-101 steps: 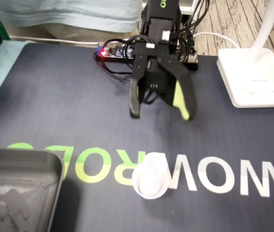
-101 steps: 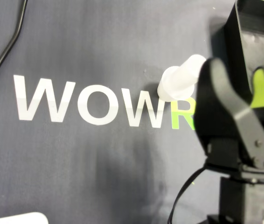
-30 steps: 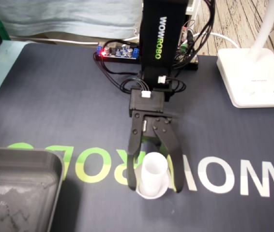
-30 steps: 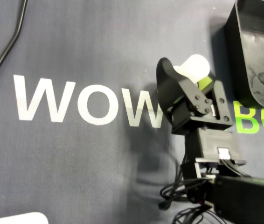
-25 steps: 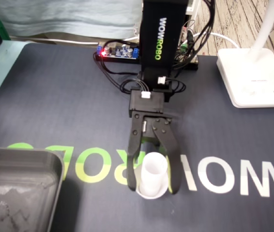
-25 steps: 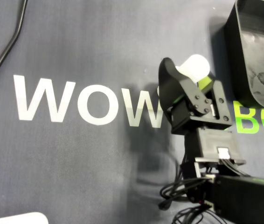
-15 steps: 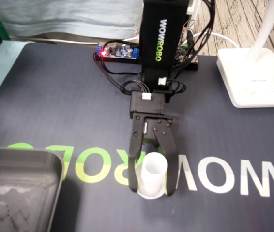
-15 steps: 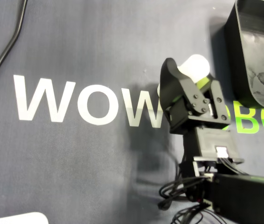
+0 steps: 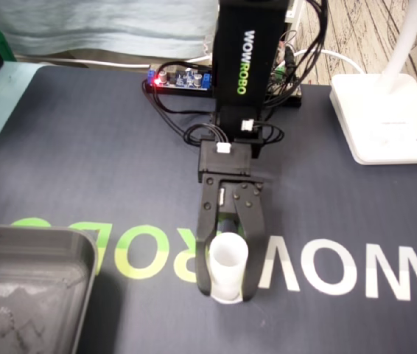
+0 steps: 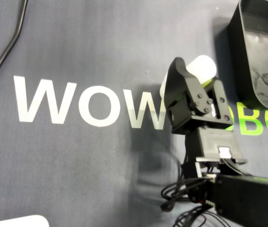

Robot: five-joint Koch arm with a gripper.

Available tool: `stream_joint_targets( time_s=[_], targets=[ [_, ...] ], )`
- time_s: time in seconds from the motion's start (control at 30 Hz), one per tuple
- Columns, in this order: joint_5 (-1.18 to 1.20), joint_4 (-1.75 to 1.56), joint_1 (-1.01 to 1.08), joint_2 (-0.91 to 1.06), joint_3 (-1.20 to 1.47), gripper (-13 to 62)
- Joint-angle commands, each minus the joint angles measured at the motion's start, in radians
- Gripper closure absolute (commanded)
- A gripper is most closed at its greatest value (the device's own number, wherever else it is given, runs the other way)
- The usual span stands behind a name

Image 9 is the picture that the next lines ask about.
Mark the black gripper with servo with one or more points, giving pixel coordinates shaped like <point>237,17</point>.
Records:
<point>216,191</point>

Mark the white plastic cylinder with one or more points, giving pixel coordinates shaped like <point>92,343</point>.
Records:
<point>228,265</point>

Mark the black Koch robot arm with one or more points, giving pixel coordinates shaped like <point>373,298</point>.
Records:
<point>230,73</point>

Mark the blue circuit board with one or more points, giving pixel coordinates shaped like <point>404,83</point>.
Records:
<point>182,79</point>

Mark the dark mat with WOWROBO print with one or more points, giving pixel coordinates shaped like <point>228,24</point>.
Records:
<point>83,166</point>

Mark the controller board with green terminal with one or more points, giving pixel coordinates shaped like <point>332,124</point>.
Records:
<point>280,72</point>

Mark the white desk lamp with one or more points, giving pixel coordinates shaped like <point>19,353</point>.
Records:
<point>378,118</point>

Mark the black plastic tray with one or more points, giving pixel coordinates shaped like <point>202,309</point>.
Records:
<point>28,295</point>

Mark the white shelf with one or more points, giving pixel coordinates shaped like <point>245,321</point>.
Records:
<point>293,11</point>

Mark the person in light blue shirt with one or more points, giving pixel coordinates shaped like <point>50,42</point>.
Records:
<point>101,26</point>

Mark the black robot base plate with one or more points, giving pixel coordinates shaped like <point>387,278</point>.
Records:
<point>179,94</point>

